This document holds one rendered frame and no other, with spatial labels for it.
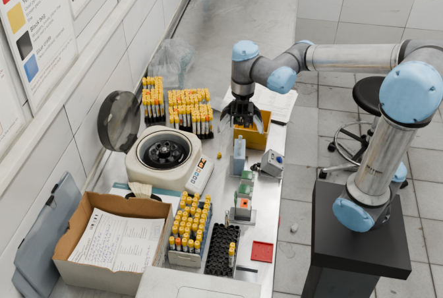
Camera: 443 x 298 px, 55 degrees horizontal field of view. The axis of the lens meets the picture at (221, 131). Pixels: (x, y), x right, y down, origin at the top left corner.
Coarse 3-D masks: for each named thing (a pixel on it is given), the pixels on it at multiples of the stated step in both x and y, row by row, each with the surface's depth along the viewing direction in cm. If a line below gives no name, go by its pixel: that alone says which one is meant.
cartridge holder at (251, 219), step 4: (232, 208) 147; (232, 212) 145; (252, 212) 146; (232, 216) 144; (236, 216) 142; (240, 216) 142; (244, 216) 142; (248, 216) 142; (252, 216) 144; (232, 220) 143; (236, 220) 143; (240, 220) 143; (244, 220) 143; (248, 220) 143; (252, 220) 143; (252, 224) 143
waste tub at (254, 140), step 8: (264, 112) 172; (264, 120) 175; (240, 128) 177; (248, 128) 177; (256, 128) 177; (264, 128) 177; (248, 136) 165; (256, 136) 164; (264, 136) 163; (248, 144) 168; (256, 144) 167; (264, 144) 166
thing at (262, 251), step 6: (252, 246) 137; (258, 246) 137; (264, 246) 138; (270, 246) 138; (252, 252) 136; (258, 252) 136; (264, 252) 136; (270, 252) 136; (252, 258) 134; (258, 258) 134; (264, 258) 134; (270, 258) 134
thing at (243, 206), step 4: (240, 200) 141; (244, 200) 141; (248, 200) 141; (240, 204) 140; (244, 204) 140; (248, 204) 140; (236, 208) 140; (240, 208) 140; (244, 208) 139; (248, 208) 140; (236, 212) 141; (240, 212) 141; (244, 212) 141; (248, 212) 140
